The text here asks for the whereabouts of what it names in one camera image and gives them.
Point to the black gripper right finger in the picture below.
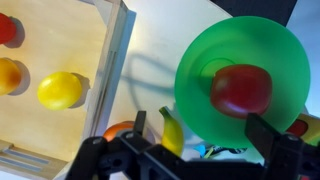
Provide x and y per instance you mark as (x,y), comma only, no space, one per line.
(267,140)

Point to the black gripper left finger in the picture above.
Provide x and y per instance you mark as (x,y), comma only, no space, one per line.
(138,127)

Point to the red apple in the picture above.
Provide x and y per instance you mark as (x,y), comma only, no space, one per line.
(237,90)

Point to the green plastic bowl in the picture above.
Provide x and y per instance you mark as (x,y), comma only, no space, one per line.
(241,40)

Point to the orange fruit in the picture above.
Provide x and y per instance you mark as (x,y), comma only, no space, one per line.
(112,131)

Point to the yellow banana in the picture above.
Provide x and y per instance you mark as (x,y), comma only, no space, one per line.
(172,137)

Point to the colourful soft cube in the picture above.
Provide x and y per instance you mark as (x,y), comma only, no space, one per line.
(307,127)

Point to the black white patterned cube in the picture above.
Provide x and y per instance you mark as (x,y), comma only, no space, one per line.
(210,151)

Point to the yellow lemon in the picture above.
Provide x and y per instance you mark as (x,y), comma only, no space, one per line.
(59,91)

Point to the round white table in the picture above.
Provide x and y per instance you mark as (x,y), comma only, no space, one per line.
(141,55)

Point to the wooden tray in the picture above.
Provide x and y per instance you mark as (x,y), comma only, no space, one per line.
(87,39)

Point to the yellow orange bell pepper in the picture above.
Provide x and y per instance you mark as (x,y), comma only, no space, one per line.
(10,76)

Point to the small red tomato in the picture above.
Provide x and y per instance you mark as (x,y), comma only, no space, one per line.
(7,29)

